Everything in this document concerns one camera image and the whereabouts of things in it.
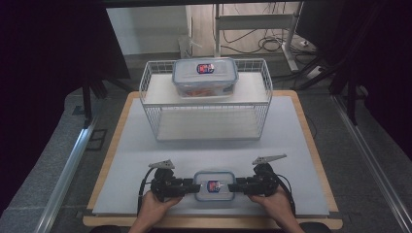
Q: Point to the wooden table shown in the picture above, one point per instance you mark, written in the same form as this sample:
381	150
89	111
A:
210	222

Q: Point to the small clear food container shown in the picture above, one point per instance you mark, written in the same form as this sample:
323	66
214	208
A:
213	176

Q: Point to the white desk frame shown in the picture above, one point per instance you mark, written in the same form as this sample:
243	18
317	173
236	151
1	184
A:
256	22

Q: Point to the person's left hand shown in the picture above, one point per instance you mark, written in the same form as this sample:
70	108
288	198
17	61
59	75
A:
152	208

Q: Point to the large clear food container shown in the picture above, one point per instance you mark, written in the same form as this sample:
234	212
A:
204	81

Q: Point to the black metal stand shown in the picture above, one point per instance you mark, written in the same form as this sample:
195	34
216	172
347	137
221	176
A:
351	97
86	103

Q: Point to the person's right hand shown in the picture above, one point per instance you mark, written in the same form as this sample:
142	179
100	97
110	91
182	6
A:
280	205

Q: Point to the aluminium rail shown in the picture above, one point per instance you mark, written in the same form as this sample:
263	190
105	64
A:
372	161
64	181

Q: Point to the white power strip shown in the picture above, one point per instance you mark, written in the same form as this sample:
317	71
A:
314	73

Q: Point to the dark curtain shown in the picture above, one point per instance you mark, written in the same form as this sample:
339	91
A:
48	64
382	64

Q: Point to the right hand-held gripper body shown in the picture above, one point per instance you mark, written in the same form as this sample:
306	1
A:
264	183

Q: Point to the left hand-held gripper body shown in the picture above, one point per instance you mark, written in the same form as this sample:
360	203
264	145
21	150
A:
163	186

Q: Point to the grey table mat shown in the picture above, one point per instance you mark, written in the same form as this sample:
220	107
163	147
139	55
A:
285	129

